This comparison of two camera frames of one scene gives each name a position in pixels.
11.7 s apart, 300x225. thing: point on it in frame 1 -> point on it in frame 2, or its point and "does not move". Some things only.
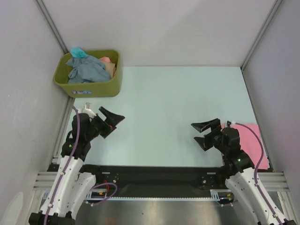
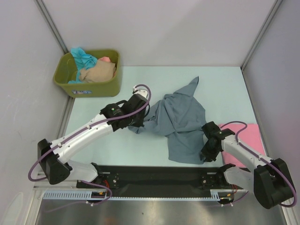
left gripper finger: (113, 120) -> (140, 129)
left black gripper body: (99, 126) -> (137, 120)
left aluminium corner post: (52, 25) does not move
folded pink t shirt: (250, 143) does not move
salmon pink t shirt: (105, 59) does not move
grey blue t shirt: (86, 69) -> (180, 118)
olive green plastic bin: (109, 88) does not move
